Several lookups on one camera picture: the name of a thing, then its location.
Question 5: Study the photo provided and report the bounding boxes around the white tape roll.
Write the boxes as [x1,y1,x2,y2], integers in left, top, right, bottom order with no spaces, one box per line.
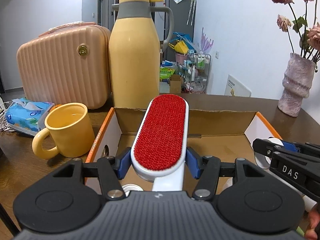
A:
[254,137,284,170]

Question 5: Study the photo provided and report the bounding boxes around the white threaded cap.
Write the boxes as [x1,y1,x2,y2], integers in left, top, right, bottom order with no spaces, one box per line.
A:
[122,184,144,197]

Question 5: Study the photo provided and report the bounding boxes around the red lint brush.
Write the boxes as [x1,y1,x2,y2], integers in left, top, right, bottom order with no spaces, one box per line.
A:
[131,94,189,191]

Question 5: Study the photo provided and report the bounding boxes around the green spray bottle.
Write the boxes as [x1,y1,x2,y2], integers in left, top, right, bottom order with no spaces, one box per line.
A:
[296,226,305,237]

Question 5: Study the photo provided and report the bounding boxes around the person hand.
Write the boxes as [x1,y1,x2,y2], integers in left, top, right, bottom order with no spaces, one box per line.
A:
[304,203,320,240]

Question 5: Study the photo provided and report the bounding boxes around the yellow ceramic mug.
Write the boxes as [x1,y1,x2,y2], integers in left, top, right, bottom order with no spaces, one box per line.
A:
[32,102,95,159]

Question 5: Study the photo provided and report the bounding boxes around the pink textured vase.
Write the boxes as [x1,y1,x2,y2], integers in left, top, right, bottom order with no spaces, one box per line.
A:
[278,53,316,118]

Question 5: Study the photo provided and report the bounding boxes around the white leaning board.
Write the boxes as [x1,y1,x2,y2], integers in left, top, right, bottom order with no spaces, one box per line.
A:
[224,75,252,98]

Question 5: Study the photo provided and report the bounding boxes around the orange fruit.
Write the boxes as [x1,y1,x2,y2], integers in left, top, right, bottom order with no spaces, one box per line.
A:
[49,104,62,112]

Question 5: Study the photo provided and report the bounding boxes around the blue tissue pack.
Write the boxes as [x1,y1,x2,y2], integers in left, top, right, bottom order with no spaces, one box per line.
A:
[5,98,55,137]

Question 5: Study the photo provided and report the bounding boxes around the pink ribbed suitcase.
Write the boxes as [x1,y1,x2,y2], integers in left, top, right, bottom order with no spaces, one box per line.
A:
[16,22,111,109]

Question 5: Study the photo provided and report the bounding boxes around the yellow thermos jug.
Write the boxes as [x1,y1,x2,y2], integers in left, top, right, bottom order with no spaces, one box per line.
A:
[108,6,174,109]

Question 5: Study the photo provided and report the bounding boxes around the dried pink roses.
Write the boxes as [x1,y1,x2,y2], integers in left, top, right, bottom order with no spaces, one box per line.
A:
[271,0,319,64]

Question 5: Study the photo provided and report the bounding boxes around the grey refrigerator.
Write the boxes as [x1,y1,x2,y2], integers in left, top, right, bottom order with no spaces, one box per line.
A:
[164,0,194,61]

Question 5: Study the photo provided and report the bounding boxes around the wire storage cart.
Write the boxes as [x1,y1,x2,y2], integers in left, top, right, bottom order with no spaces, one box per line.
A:
[184,53,211,94]

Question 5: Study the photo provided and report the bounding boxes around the white cables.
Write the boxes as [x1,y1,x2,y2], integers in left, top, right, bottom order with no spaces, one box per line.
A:
[0,101,13,133]

